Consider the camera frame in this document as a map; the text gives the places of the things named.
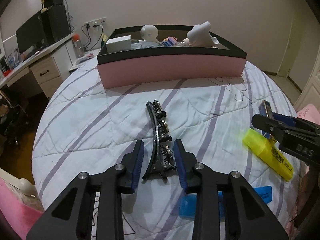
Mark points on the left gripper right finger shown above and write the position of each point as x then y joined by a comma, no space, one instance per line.
246,214

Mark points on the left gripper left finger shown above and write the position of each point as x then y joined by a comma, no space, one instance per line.
89,197

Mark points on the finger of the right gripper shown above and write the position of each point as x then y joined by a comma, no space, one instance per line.
277,116
303,131

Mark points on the yellow highlighter pen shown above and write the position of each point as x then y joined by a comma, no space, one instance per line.
268,153

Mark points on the white mini hair dryer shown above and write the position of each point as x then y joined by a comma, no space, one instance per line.
199,36

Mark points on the black hair clip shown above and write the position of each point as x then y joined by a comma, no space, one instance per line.
161,160

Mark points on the white fluffy ball toy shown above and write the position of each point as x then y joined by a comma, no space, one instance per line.
149,33

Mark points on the white power adapter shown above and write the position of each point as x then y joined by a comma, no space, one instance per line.
118,44

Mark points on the pink block donut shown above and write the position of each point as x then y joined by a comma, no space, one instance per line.
169,42

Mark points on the pink bed quilt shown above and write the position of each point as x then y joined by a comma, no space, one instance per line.
20,211

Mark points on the white door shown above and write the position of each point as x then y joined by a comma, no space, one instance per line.
301,51

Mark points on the striped white table cover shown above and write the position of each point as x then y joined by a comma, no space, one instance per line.
87,128

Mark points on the pink black storage box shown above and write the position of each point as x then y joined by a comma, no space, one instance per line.
182,61

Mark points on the white computer desk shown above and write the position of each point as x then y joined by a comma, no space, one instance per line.
50,67

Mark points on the white bedside drawer unit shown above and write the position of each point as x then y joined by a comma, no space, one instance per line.
88,57

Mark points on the red-capped water bottle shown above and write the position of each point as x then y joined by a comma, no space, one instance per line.
78,45

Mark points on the black computer monitor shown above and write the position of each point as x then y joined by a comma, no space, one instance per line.
31,33

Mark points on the white wall power strip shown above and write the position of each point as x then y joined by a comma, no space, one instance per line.
93,23

